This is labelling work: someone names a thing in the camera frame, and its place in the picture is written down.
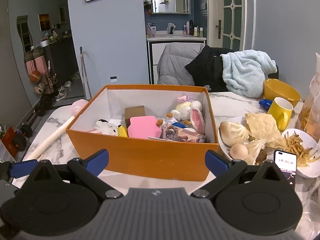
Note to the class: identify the white plastic bag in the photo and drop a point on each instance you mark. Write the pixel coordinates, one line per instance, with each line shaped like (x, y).
(316, 75)

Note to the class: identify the pile of fries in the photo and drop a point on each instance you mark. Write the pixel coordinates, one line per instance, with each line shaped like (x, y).
(297, 145)

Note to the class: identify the black cabinet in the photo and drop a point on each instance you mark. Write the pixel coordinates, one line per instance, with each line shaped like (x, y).
(62, 62)

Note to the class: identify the orange cardboard box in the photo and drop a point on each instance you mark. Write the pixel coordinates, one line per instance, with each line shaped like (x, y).
(150, 160)

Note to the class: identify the brown food piece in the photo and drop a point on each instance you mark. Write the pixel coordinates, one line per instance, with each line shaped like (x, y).
(261, 158)

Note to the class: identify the pink wallet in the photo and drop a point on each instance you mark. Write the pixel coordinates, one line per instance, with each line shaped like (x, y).
(142, 127)

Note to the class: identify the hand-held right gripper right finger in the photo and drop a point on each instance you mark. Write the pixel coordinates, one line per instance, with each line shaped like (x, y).
(216, 161)

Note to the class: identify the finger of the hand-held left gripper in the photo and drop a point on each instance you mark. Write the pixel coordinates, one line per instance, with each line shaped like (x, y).
(22, 168)
(6, 192)

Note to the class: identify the red box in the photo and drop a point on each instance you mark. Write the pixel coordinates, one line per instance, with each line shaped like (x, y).
(8, 140)

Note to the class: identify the clear snack bag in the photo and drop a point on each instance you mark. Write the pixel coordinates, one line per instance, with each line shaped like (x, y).
(308, 120)

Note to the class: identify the black jacket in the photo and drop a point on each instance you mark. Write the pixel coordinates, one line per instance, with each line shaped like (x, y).
(207, 67)

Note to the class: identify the white plate with food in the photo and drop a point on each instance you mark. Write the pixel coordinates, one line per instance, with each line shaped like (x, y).
(310, 171)

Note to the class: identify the small blue item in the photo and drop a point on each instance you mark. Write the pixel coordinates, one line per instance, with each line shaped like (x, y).
(265, 103)

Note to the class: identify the black dumbbell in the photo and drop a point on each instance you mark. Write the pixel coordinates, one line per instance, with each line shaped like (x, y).
(22, 137)
(43, 106)

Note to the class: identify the small orange wall picture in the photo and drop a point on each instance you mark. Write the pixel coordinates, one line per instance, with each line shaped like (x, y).
(44, 22)

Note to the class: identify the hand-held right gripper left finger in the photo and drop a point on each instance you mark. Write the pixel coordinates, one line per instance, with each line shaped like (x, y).
(96, 161)

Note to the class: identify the row of toiletry bottles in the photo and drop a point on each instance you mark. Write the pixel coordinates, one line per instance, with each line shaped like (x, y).
(193, 28)

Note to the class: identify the pink massage hammer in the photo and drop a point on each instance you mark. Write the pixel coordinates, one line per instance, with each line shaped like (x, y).
(55, 133)

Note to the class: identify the white vanity cabinet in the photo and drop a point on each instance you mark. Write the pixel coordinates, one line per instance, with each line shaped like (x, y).
(153, 55)

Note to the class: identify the yellow mug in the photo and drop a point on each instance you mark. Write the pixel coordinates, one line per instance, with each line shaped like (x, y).
(277, 112)

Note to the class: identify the yellow bowl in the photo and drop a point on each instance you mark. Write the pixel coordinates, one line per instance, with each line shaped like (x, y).
(280, 90)

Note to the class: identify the patterned ball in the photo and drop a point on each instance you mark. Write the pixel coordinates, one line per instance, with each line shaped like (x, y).
(39, 88)

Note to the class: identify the grey faucet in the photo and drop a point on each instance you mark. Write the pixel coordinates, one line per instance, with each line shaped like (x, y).
(171, 28)

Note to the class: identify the grey metal pole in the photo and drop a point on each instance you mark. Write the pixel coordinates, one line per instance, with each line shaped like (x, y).
(83, 72)

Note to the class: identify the pink bag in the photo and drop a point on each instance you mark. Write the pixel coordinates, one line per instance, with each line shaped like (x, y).
(37, 66)

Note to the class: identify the white dog plush black ears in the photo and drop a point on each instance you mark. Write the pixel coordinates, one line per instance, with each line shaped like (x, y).
(107, 127)

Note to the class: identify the white glass panel door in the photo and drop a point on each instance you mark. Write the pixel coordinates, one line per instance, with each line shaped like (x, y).
(232, 17)

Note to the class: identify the grey quilted jacket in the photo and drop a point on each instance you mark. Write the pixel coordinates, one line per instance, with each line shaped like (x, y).
(175, 62)

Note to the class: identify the orange basketball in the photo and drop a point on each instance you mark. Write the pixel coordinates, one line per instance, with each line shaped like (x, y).
(35, 76)

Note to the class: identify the gold gift box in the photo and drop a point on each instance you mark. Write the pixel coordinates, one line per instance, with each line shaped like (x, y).
(135, 113)

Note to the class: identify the light blue fleece towel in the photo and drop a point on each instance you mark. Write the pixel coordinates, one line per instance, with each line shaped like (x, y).
(245, 72)

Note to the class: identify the black smartphone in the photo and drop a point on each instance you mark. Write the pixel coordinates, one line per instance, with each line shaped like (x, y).
(285, 162)

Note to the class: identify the brown egg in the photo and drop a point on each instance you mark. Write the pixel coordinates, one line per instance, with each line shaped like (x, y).
(238, 152)

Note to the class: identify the dark printed card box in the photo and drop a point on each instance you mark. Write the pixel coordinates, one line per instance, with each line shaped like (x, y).
(180, 133)

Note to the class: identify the white black sneakers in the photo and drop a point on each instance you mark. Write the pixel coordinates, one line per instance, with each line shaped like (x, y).
(61, 94)

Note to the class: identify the crocheted rabbit doll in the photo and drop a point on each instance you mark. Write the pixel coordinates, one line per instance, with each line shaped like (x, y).
(186, 110)

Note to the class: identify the silver round tin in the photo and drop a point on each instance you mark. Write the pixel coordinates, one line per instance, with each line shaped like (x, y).
(45, 43)

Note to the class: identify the pink toothbrush cup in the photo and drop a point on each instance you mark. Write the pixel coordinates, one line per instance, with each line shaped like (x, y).
(151, 31)

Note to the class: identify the wavy wall mirror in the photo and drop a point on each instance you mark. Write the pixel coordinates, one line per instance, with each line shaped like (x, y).
(25, 35)

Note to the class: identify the flatbread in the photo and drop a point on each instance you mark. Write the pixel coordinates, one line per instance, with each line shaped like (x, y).
(262, 127)

